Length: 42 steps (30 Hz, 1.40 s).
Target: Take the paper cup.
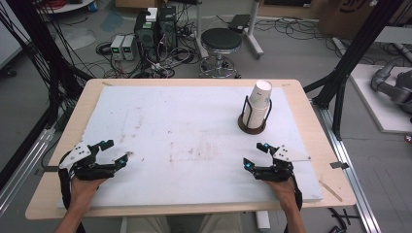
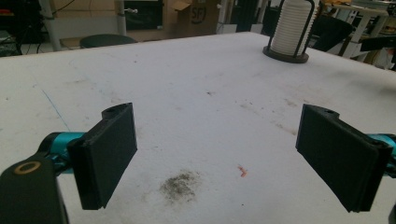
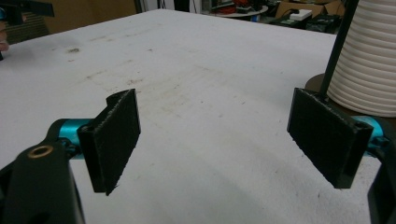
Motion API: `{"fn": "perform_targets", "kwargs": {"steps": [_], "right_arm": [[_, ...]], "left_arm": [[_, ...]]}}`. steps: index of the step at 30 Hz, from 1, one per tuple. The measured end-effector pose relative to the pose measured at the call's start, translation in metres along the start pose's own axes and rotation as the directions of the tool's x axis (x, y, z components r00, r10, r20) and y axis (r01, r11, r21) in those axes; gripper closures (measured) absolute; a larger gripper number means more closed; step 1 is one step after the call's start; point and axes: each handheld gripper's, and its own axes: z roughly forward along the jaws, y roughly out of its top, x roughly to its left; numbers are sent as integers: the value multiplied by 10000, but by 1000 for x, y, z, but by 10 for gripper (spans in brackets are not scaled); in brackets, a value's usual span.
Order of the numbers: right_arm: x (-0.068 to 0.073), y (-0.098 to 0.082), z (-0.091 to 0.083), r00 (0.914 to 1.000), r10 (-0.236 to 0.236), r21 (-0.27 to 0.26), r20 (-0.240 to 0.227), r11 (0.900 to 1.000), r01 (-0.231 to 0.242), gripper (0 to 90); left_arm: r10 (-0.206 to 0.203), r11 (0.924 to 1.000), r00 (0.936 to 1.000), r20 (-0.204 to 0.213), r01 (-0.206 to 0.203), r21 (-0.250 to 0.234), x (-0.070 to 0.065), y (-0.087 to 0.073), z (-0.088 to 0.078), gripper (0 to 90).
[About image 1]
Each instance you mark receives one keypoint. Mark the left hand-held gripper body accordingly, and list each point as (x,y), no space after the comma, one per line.
(82,170)

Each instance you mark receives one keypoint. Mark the black computer tower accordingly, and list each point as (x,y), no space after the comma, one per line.
(145,39)
(167,29)

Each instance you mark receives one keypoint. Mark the stack of white cups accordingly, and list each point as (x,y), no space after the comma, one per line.
(257,103)

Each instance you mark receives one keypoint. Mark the small white box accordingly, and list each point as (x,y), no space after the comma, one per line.
(151,14)

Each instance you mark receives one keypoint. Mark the person's right hand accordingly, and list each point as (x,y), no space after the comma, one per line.
(286,194)

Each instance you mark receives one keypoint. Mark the black round stool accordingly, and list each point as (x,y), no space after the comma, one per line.
(221,39)

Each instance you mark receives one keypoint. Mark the black flat device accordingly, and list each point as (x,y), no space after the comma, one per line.
(239,22)

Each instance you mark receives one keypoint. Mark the person's right leg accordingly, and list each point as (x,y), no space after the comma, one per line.
(222,224)

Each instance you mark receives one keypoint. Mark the person's left hand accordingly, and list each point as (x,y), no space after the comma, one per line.
(82,192)

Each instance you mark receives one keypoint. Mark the grey bench power supply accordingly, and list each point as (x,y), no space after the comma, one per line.
(116,47)
(129,47)

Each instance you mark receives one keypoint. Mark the black tape strip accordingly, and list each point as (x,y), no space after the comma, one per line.
(48,169)
(339,165)

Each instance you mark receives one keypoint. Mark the white foam mat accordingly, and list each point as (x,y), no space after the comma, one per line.
(181,129)

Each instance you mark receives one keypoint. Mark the cardboard box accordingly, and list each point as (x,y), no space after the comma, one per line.
(343,16)

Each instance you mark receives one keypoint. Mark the black metal frame post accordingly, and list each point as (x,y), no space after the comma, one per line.
(45,58)
(350,58)

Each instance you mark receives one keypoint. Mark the white metal stand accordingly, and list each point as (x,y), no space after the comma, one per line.
(254,39)

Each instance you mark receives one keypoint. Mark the white floor board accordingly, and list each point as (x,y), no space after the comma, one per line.
(375,106)

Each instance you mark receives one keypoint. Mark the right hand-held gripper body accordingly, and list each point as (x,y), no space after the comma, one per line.
(275,173)

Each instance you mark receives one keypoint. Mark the aluminium floor rail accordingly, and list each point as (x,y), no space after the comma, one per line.
(22,168)
(353,181)

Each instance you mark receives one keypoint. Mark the person's leg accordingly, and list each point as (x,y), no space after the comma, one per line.
(222,224)
(147,225)

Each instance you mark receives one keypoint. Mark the person's left leg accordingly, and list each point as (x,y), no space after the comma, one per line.
(147,225)

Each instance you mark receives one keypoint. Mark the thin wooden stick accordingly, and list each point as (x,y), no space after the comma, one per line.
(330,191)

